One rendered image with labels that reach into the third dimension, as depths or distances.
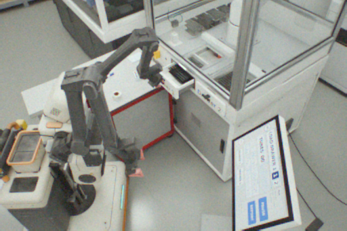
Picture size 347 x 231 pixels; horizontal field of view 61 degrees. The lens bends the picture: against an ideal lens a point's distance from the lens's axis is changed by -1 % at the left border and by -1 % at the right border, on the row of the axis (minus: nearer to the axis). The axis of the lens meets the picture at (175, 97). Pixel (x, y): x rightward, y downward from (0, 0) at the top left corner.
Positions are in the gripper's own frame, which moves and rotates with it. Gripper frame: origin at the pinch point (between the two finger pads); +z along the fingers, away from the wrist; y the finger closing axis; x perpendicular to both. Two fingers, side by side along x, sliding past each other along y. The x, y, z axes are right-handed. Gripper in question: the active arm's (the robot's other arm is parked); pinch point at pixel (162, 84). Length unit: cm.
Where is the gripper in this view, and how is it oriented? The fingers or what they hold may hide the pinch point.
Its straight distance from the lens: 202.7
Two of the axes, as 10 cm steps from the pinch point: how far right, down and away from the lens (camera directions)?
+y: 6.5, -7.5, -0.8
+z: 4.8, 3.4, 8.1
